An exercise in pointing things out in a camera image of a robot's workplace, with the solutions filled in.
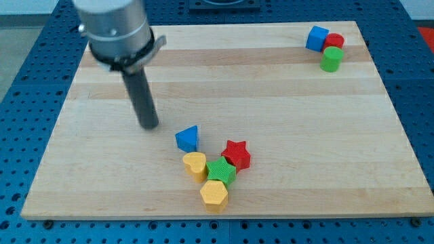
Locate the wooden board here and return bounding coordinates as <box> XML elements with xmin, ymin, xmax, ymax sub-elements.
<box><xmin>21</xmin><ymin>21</ymin><xmax>433</xmax><ymax>220</ymax></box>

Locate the blue cube block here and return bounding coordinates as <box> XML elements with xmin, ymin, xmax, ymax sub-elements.
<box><xmin>305</xmin><ymin>26</ymin><xmax>329</xmax><ymax>52</ymax></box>

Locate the green star block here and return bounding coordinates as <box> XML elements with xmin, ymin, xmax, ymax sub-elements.
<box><xmin>206</xmin><ymin>156</ymin><xmax>236</xmax><ymax>186</ymax></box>

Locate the yellow heart block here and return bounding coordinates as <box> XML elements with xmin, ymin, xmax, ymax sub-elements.
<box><xmin>182</xmin><ymin>152</ymin><xmax>208</xmax><ymax>183</ymax></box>

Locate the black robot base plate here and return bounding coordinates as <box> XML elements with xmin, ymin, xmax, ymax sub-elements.
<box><xmin>188</xmin><ymin>0</ymin><xmax>261</xmax><ymax>12</ymax></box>

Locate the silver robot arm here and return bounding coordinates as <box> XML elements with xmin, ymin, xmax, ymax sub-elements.
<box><xmin>73</xmin><ymin>0</ymin><xmax>167</xmax><ymax>74</ymax></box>

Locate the blue triangle block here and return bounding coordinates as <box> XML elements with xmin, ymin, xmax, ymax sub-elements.
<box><xmin>175</xmin><ymin>125</ymin><xmax>199</xmax><ymax>153</ymax></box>

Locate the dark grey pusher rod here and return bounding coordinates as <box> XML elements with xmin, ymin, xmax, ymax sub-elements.
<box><xmin>122</xmin><ymin>69</ymin><xmax>159</xmax><ymax>129</ymax></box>

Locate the yellow hexagon block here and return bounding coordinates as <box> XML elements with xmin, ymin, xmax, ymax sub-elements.
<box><xmin>199</xmin><ymin>180</ymin><xmax>229</xmax><ymax>214</ymax></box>

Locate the red cylinder block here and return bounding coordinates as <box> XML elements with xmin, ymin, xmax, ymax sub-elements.
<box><xmin>322</xmin><ymin>33</ymin><xmax>345</xmax><ymax>51</ymax></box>

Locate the green cylinder block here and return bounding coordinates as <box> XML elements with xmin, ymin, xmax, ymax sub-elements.
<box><xmin>320</xmin><ymin>46</ymin><xmax>344</xmax><ymax>73</ymax></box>

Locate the red star block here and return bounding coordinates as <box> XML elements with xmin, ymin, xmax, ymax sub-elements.
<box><xmin>221</xmin><ymin>140</ymin><xmax>252</xmax><ymax>173</ymax></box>

